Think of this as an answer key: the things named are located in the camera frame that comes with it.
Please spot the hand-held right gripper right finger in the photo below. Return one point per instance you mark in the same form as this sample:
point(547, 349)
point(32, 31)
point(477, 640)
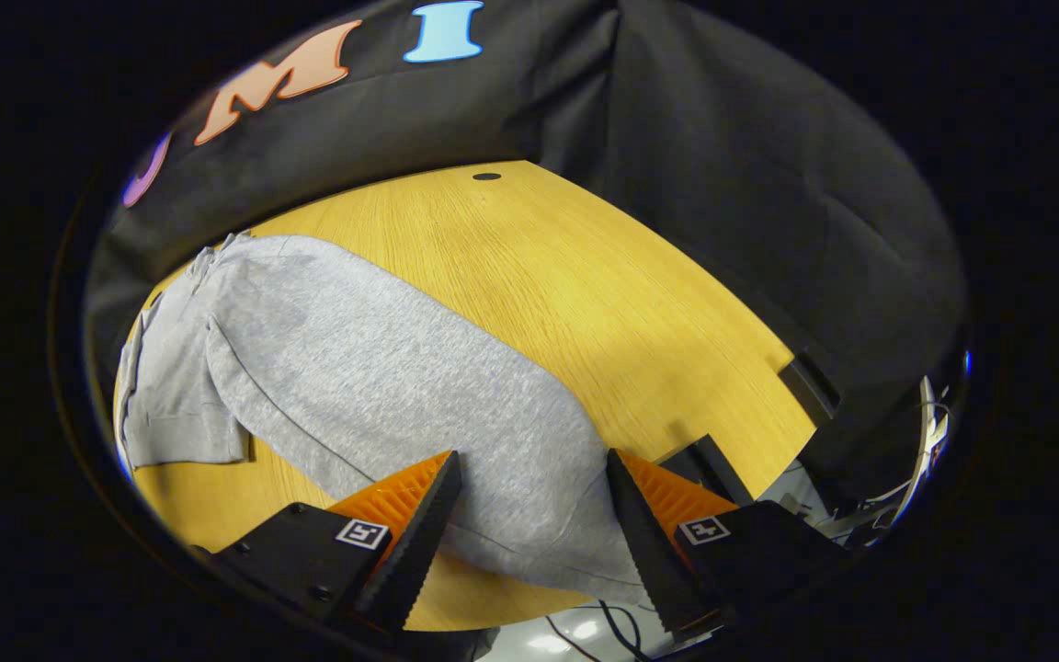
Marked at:
point(644, 542)

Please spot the grey zip-neck sweatshirt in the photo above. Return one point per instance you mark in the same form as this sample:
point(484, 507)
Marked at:
point(382, 368)

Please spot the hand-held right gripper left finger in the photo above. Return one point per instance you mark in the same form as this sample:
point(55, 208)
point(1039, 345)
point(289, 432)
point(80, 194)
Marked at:
point(415, 542)

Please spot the black backdrop cloth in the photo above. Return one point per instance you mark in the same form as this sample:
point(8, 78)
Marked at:
point(677, 138)

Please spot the black table bracket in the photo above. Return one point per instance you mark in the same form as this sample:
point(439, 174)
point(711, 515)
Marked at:
point(810, 386)

